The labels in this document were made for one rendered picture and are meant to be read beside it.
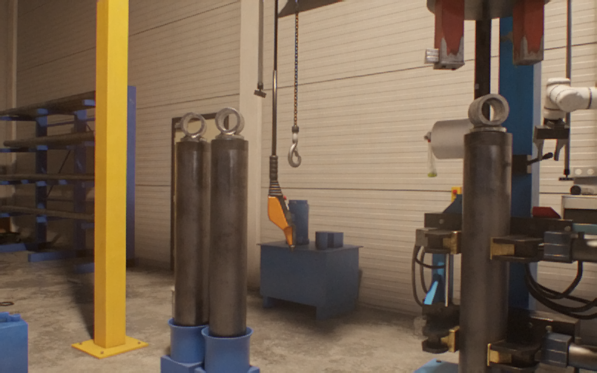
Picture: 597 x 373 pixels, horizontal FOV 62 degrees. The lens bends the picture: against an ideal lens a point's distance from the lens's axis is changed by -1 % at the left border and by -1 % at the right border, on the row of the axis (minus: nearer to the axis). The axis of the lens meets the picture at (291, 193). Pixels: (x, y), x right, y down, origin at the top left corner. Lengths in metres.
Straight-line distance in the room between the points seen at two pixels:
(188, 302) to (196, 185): 0.70
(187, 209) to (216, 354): 0.85
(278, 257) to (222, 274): 2.06
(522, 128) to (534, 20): 0.56
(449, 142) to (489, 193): 1.07
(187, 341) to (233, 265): 0.59
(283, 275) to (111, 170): 1.95
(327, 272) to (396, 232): 0.84
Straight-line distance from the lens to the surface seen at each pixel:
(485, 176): 2.42
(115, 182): 3.84
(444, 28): 2.49
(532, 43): 2.64
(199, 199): 3.04
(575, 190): 2.60
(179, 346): 3.19
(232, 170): 2.80
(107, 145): 3.82
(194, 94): 6.98
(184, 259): 3.08
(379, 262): 5.08
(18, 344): 3.59
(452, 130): 3.43
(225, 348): 2.92
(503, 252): 2.37
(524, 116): 2.89
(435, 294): 2.80
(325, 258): 4.52
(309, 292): 4.68
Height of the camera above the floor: 1.22
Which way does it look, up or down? 1 degrees down
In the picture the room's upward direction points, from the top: 1 degrees clockwise
